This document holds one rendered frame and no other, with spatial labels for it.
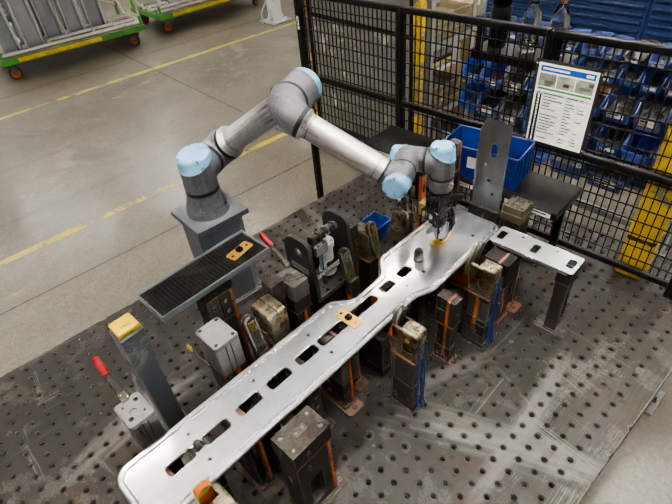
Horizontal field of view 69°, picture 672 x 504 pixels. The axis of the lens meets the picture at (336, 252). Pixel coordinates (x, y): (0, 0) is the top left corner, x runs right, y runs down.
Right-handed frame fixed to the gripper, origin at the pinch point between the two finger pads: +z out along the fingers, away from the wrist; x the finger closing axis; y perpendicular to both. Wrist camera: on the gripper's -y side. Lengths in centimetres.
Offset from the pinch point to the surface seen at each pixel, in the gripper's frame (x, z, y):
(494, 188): 3.7, -6.2, -26.6
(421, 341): 21.8, 0.5, 40.8
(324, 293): -15.7, 5.3, 41.6
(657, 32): 4, -18, -178
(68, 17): -703, 57, -144
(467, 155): -13.0, -10.0, -35.0
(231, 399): -4, 1, 86
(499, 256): 18.5, 4.3, -7.0
